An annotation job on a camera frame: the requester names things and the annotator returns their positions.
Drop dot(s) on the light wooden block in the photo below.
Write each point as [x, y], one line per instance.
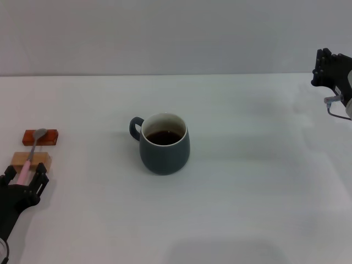
[41, 160]

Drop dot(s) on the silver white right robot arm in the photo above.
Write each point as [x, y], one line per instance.
[350, 108]

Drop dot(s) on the dark brown coffee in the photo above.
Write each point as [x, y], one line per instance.
[165, 137]

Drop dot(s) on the dark grey ceramic mug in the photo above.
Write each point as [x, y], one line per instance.
[165, 160]

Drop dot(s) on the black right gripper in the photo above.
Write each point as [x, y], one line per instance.
[341, 85]

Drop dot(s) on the red-brown wooden block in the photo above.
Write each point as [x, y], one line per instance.
[50, 137]

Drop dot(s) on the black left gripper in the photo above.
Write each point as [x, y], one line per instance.
[16, 200]

